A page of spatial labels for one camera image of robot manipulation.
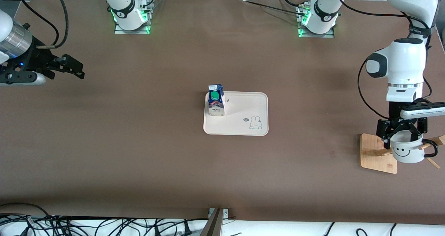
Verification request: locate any white smiley mug black handle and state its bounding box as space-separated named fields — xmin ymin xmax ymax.
xmin=391 ymin=131 xmax=438 ymax=164

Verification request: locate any blue white milk carton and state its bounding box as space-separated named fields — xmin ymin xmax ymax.
xmin=208 ymin=84 xmax=226 ymax=117

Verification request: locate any cream tray with bunny drawing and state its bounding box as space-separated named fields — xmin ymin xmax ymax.
xmin=203 ymin=91 xmax=269 ymax=136

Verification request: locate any wooden mug tree stand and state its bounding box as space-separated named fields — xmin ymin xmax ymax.
xmin=360 ymin=133 xmax=445 ymax=174

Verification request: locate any grey metal profile bar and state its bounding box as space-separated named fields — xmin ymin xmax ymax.
xmin=199 ymin=208 xmax=225 ymax=236

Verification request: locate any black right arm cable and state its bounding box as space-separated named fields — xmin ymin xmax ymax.
xmin=19 ymin=0 xmax=69 ymax=49

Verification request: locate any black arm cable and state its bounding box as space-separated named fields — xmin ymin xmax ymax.
xmin=19 ymin=0 xmax=69 ymax=49
xmin=332 ymin=0 xmax=435 ymax=120

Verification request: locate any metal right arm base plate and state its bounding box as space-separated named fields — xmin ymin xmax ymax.
xmin=114 ymin=0 xmax=151 ymax=34

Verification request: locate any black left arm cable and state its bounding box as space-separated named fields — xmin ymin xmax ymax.
xmin=332 ymin=0 xmax=435 ymax=120

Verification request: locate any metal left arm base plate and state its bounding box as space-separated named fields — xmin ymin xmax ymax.
xmin=297 ymin=3 xmax=335 ymax=38

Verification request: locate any thin black table cable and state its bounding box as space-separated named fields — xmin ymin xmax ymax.
xmin=240 ymin=0 xmax=306 ymax=16

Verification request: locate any black floor cable tangle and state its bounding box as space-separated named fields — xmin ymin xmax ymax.
xmin=0 ymin=203 xmax=209 ymax=236

